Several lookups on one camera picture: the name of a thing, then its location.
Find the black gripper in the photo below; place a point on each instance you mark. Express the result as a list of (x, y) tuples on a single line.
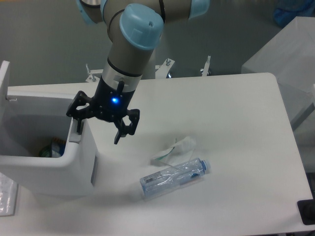
[(107, 104)]

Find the white plastic trash can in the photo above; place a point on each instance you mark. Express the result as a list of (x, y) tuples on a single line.
[(40, 146)]

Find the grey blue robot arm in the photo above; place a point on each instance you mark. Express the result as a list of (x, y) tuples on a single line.
[(134, 28)]

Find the trash inside can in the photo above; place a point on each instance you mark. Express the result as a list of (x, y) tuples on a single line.
[(55, 149)]

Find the crumpled white plastic wrapper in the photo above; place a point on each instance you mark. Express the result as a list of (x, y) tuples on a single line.
[(179, 152)]

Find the crushed clear plastic bottle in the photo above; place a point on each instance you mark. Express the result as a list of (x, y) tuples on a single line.
[(174, 177)]

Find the blue plastic bag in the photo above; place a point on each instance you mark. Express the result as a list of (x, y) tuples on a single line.
[(282, 17)]

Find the black device at edge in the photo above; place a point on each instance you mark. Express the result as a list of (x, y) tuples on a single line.
[(307, 211)]

